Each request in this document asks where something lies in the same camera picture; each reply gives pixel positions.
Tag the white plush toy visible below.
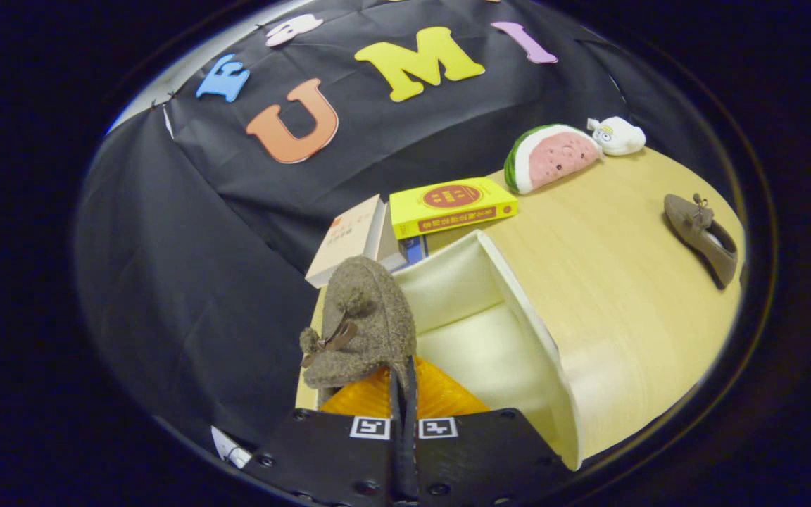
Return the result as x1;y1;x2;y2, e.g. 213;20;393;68
586;116;647;156

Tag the watermelon slice plush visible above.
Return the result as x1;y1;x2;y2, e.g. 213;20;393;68
503;124;603;195

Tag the white desk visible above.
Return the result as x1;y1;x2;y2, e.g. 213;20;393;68
210;425;253;470

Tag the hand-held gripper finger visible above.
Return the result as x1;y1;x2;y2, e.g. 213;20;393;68
403;356;572;507
240;363;406;507

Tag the blue book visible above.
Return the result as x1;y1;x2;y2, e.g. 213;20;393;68
400;236;429;266

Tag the cream storage box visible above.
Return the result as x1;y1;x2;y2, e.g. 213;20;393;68
295;229;582;471

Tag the black backdrop cloth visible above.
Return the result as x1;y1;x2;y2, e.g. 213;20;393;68
73;0;744;451

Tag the brown fuzzy shoe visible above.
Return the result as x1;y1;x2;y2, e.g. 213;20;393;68
298;256;418;392
663;193;739;288

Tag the yellow book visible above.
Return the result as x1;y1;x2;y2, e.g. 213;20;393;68
389;177;519;241

